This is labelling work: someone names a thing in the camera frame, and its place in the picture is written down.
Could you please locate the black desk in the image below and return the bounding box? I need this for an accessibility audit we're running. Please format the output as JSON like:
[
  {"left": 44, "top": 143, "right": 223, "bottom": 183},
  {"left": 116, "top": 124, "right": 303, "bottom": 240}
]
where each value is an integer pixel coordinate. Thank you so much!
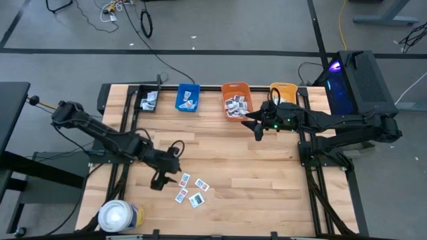
[{"left": 0, "top": 81, "right": 90, "bottom": 234}]

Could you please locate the orange cable with black knob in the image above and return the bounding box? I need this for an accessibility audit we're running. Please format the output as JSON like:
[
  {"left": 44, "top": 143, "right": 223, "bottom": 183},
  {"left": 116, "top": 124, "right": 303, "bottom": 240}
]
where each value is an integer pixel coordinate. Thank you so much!
[{"left": 26, "top": 95, "right": 57, "bottom": 110}]

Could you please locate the blue plastic bin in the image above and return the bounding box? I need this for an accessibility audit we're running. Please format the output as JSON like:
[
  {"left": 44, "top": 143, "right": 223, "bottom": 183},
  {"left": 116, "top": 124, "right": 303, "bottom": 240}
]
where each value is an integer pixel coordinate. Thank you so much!
[{"left": 175, "top": 83, "right": 201, "bottom": 113}]

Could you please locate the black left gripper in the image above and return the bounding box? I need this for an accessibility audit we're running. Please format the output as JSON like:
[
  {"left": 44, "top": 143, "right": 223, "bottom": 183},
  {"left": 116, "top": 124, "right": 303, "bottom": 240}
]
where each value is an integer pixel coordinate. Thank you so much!
[{"left": 146, "top": 148, "right": 182, "bottom": 191}]

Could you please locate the black mesh basket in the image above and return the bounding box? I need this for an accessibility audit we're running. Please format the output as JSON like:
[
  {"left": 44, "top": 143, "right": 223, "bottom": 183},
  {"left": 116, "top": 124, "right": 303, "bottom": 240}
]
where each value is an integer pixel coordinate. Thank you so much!
[{"left": 134, "top": 85, "right": 161, "bottom": 113}]

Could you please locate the orange plastic bin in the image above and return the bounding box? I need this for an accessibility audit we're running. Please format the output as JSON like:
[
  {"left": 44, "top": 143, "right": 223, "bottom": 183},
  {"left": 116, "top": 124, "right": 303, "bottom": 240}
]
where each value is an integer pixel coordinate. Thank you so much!
[{"left": 221, "top": 81, "right": 254, "bottom": 123}]

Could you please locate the grey desk foot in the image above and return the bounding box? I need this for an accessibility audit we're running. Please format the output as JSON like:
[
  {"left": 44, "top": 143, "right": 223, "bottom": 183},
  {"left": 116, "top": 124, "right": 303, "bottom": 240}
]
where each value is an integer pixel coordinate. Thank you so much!
[{"left": 395, "top": 101, "right": 427, "bottom": 113}]

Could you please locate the black computer cable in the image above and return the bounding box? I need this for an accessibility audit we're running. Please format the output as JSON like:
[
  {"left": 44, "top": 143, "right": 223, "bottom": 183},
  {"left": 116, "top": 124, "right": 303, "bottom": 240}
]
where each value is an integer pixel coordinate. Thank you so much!
[{"left": 296, "top": 61, "right": 324, "bottom": 86}]

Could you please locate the yellow floor cable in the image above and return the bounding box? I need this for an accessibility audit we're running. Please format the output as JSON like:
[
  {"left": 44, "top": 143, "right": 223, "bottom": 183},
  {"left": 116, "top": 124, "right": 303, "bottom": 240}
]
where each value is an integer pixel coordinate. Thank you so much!
[{"left": 338, "top": 0, "right": 348, "bottom": 51}]

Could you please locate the coiled black cable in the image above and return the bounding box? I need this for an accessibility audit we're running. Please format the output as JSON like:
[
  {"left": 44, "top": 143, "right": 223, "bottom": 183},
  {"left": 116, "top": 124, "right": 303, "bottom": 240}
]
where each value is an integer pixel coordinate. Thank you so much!
[{"left": 139, "top": 8, "right": 154, "bottom": 39}]

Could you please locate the white cable bundle with plug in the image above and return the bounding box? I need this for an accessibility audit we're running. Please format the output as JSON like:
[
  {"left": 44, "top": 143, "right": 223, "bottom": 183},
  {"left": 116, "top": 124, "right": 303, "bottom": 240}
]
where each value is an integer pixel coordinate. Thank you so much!
[{"left": 99, "top": 0, "right": 124, "bottom": 23}]

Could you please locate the long black floor cable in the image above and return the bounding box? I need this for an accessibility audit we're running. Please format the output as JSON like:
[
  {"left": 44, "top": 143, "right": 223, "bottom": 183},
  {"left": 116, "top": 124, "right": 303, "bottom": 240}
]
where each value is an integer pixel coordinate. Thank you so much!
[{"left": 121, "top": 0, "right": 197, "bottom": 85}]

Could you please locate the white floor cable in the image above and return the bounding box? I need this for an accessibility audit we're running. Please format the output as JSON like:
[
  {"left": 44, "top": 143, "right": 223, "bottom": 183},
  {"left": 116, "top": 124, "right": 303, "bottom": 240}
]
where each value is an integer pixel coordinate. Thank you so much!
[{"left": 394, "top": 71, "right": 427, "bottom": 105}]

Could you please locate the yellow plastic bin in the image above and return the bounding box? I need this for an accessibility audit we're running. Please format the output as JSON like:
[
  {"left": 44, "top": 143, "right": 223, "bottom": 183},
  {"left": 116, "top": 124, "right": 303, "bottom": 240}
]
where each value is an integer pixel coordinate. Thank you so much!
[{"left": 270, "top": 82, "right": 299, "bottom": 105}]

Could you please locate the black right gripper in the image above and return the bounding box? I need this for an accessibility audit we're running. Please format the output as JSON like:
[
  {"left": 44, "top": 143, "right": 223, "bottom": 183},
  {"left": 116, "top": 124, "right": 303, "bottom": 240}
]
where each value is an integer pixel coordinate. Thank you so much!
[{"left": 242, "top": 109, "right": 298, "bottom": 141}]

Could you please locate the black floor stand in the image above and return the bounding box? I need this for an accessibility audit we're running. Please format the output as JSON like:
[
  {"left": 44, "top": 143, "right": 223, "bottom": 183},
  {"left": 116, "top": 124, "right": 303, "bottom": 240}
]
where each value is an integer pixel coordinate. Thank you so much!
[{"left": 45, "top": 0, "right": 74, "bottom": 14}]

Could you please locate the grey desk leg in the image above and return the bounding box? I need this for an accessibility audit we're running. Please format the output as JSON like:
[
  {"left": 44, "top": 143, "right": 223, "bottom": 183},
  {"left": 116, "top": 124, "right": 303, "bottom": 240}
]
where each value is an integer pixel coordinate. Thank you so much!
[{"left": 352, "top": 0, "right": 421, "bottom": 27}]

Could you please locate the thin black floor cable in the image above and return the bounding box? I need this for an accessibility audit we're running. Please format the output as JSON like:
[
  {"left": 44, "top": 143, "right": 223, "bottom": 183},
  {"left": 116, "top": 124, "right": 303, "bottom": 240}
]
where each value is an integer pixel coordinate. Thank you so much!
[{"left": 73, "top": 0, "right": 120, "bottom": 33}]

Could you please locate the white canister with yellow label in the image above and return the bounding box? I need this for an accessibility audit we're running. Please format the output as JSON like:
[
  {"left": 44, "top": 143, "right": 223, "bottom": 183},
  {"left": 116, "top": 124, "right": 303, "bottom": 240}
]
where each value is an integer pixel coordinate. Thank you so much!
[{"left": 97, "top": 199, "right": 145, "bottom": 233}]

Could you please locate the tangled black cable bundle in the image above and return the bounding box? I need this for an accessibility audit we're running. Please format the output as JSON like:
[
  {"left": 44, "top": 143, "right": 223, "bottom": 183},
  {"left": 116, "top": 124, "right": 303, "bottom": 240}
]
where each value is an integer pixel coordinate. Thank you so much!
[{"left": 398, "top": 21, "right": 427, "bottom": 54}]

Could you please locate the black computer tower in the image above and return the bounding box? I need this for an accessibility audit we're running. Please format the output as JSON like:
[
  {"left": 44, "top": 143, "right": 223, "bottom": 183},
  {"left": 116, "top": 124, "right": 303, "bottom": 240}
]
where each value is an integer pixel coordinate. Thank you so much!
[{"left": 313, "top": 49, "right": 400, "bottom": 117}]

